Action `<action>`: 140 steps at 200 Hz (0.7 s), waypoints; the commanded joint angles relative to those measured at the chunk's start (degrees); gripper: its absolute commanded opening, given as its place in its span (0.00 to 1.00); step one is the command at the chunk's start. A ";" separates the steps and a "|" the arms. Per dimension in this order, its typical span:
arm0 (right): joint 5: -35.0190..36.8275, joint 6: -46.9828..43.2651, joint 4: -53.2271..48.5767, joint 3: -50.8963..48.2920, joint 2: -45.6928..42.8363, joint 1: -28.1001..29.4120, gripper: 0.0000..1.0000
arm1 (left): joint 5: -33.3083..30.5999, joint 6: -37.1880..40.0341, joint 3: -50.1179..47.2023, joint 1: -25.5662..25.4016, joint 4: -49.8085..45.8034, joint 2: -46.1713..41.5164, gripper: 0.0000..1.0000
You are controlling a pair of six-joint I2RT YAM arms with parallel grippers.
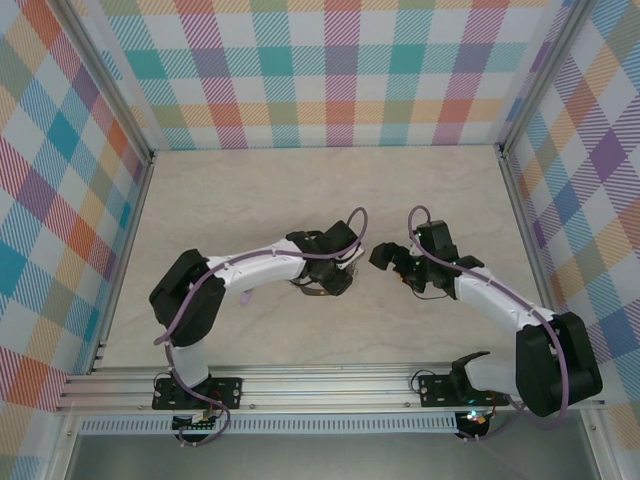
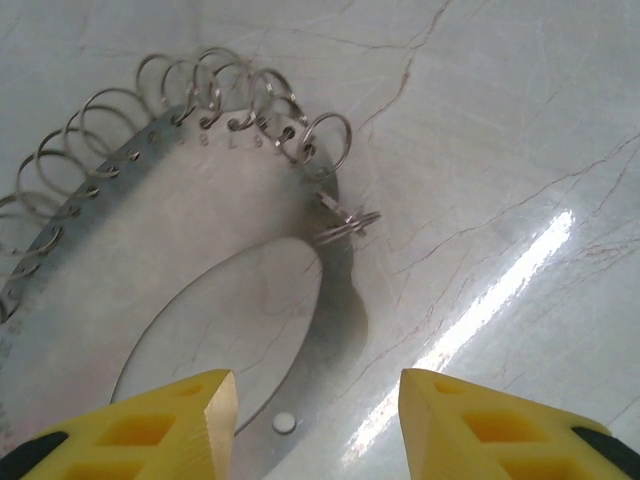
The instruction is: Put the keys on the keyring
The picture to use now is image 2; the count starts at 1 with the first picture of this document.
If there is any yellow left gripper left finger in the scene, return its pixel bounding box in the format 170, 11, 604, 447
0, 368, 239, 480

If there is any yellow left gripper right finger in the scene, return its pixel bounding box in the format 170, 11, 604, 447
399, 368, 640, 480

